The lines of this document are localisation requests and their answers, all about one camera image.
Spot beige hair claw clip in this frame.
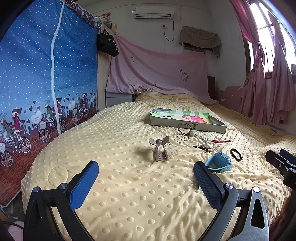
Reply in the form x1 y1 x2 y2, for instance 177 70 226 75
149 136 170 162

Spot black small hair clip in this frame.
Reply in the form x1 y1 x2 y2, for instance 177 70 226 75
193 146 212 153

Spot white air conditioner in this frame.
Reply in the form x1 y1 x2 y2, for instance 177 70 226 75
132 6 175 20

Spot grey bedside cabinet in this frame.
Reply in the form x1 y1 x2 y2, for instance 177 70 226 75
105 92 133 108

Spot blue dotted fabric wardrobe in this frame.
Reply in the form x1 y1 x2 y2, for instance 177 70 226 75
1 1 101 206

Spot black power cable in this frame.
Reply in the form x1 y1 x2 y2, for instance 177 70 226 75
162 18 175 43

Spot silver bangle rings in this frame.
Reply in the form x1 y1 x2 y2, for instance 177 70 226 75
172 133 188 144

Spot pink window curtain right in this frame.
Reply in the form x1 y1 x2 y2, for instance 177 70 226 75
267 13 295 124

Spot yellow dotted bed blanket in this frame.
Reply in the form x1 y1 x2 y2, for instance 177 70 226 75
21 93 295 240

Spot pink window curtain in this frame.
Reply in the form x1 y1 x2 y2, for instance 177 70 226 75
267 13 295 124
230 1 267 126

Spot black hair tie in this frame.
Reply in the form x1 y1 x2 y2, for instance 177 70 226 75
230 148 242 162

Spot silver rhinestone hair clip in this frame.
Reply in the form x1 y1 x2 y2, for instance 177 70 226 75
198 135 210 143

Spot pink window curtain left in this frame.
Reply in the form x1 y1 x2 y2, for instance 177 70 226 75
230 1 267 126

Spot blue smartwatch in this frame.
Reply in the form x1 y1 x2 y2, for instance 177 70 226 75
205 152 232 173

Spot black tote bag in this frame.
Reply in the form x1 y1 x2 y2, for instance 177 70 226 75
96 29 119 57

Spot pink sheet on headboard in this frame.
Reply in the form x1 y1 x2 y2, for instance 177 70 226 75
106 37 217 104

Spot grey tray with colourful lining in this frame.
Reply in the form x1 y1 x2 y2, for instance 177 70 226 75
150 108 227 133

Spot olive cloth on shelf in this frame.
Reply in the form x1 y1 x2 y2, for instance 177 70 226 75
179 26 222 58

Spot brown cord bead necklace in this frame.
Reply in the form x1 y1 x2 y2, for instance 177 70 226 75
177 122 197 137

